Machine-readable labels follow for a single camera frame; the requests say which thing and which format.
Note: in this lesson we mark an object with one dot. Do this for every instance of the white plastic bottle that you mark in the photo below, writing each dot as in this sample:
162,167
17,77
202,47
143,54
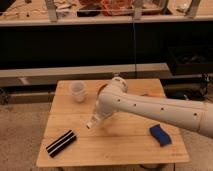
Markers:
94,120

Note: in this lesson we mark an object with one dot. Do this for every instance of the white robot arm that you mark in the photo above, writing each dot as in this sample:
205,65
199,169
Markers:
187,114

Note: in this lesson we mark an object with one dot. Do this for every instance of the orange bowl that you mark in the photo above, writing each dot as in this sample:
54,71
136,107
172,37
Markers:
101,88

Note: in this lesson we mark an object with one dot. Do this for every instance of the clear plastic cup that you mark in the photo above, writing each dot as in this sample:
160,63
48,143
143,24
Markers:
77,90

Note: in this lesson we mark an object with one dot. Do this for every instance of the orange carrot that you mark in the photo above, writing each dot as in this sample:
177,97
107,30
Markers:
153,94

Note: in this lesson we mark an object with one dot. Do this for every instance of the wooden table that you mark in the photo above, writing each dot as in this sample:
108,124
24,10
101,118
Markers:
123,139

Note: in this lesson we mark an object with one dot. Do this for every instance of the black white striped block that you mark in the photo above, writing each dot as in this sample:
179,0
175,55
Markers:
61,143

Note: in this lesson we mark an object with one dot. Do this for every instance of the blue sponge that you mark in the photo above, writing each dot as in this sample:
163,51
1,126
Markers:
160,135

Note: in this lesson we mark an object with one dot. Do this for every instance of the black bin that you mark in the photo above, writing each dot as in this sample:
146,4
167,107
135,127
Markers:
190,60

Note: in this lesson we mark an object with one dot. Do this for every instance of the background workbench shelf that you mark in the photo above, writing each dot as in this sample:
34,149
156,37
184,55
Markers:
81,12

